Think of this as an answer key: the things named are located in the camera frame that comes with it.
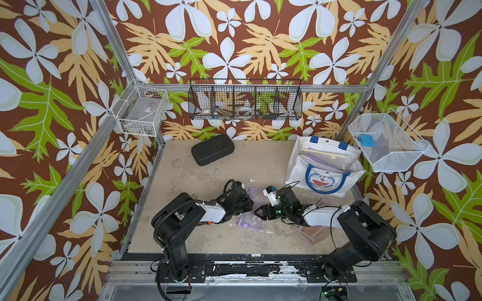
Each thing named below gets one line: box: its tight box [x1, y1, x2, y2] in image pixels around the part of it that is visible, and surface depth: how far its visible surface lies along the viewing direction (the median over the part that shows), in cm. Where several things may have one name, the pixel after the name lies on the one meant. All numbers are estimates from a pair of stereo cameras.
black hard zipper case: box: [190, 134, 235, 167], surface depth 113 cm
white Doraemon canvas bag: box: [284, 136, 367, 199], surface depth 90 cm
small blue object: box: [360, 134, 376, 148], surface depth 88 cm
